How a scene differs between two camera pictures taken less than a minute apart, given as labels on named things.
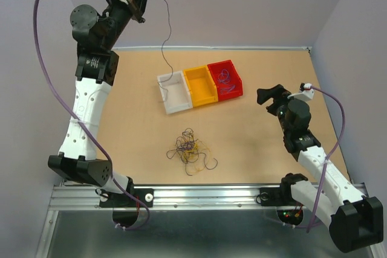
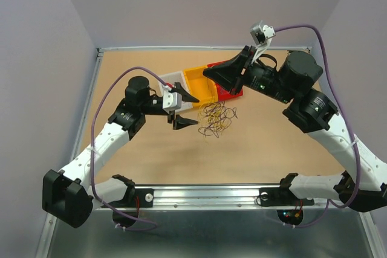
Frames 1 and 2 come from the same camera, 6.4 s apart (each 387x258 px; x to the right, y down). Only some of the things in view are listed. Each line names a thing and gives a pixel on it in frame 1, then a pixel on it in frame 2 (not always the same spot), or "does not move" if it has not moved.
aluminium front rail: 165,198 does not move
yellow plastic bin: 202,84 does not move
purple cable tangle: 187,148 -> 218,117
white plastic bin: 175,92 does not move
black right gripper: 264,94 -> 228,74
